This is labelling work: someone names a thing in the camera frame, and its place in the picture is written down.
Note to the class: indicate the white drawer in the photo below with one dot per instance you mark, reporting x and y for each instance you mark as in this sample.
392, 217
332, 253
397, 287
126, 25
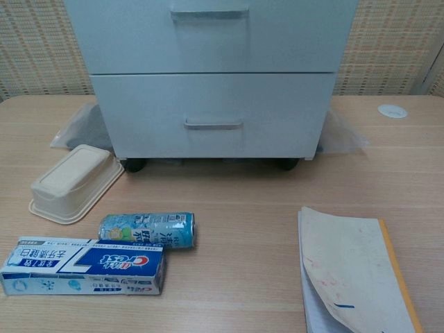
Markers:
284, 38
138, 114

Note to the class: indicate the white three-drawer cabinet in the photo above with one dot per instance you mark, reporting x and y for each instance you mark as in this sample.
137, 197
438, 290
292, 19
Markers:
309, 157

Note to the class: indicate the white bottom drawer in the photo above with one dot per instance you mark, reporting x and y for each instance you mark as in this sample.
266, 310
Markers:
138, 114

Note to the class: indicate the black caster wheel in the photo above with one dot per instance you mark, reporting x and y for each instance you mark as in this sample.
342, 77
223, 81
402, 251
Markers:
288, 165
134, 166

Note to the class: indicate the light blue drink can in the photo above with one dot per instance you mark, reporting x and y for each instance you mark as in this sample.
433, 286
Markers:
149, 229

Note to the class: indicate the clear plastic bag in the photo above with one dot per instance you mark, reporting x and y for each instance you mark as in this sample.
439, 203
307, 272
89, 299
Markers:
81, 128
341, 133

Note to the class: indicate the beige plastic lunch box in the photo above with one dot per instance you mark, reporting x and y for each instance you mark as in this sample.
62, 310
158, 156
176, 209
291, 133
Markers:
71, 180

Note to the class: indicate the notebook with yellow cover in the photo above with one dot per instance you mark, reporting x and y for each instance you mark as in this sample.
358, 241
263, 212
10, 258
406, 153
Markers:
350, 263

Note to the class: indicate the blue white toothpaste box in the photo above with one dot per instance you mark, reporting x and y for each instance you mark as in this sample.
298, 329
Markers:
86, 267

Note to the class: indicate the woven bamboo partition screen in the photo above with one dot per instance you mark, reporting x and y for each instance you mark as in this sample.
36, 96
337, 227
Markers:
435, 62
34, 45

